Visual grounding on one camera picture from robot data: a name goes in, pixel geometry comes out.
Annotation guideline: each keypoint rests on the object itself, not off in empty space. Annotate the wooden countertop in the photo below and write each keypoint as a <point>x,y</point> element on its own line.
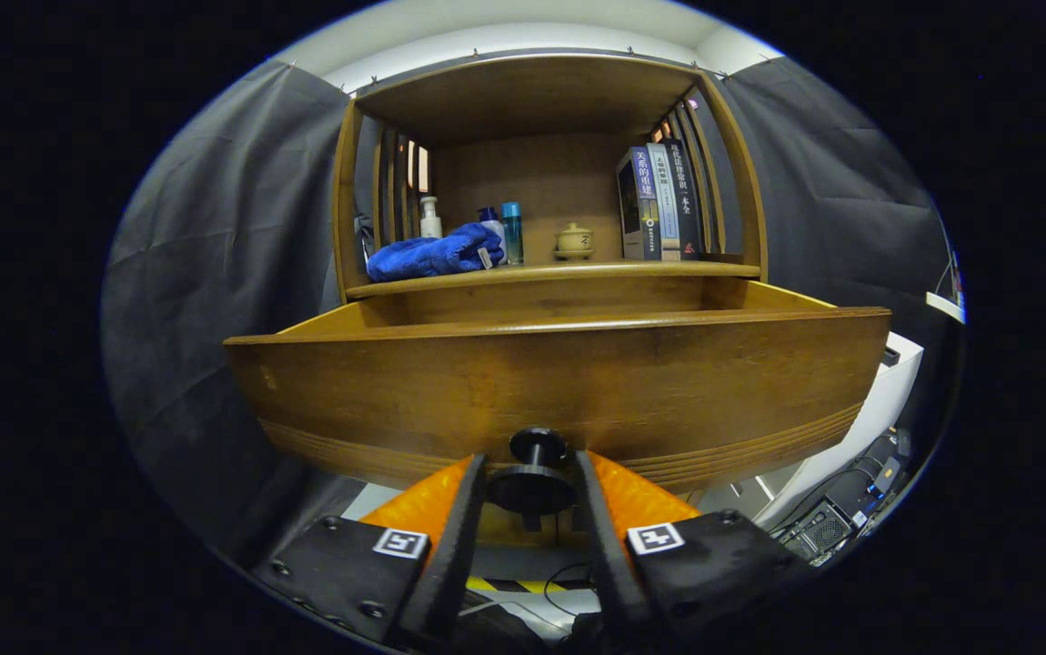
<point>596,269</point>

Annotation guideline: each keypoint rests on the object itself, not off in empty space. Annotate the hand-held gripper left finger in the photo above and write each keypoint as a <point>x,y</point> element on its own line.
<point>459,546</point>

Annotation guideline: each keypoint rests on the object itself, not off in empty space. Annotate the beige lidded teacup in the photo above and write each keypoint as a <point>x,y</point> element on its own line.
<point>574,241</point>

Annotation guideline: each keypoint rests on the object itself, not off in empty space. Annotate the small black box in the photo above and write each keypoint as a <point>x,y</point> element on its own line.
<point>891,357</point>

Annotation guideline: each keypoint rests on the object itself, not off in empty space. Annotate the teal clear bottle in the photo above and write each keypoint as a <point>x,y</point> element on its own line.
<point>513,236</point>

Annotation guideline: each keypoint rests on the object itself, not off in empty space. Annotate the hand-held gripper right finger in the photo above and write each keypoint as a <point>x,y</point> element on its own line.
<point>603,546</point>

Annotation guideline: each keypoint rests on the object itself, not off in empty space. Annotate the yellow black floor tape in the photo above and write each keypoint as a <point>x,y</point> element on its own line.
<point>487,583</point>

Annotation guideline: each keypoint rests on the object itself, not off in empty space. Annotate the blue-spined book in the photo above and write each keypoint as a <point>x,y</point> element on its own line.
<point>646,205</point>

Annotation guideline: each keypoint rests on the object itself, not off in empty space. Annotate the blue towel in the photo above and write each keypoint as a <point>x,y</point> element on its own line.
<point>423,256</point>

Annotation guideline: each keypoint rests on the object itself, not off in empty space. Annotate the black computer tower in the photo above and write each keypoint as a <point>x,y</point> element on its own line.
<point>837,518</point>

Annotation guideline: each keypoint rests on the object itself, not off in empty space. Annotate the white drawer cabinet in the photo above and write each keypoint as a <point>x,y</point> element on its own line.
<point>869,428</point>

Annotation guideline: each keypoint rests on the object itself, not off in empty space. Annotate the white blue-capped lotion bottle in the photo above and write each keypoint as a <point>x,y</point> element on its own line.
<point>491,221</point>

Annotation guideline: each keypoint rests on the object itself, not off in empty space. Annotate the white shelf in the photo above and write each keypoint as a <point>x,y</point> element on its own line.
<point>946,307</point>

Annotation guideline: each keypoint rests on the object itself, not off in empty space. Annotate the wooden cabinet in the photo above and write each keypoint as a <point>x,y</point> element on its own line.
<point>532,182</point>

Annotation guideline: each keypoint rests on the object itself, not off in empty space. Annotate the white pump bottle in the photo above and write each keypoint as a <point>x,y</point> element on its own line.
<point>430,223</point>

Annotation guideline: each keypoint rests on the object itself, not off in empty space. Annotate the wooden drawer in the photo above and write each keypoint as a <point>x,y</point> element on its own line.
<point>578,382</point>

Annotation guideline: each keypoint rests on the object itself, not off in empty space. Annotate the black drawer knob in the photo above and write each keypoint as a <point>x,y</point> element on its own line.
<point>532,487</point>

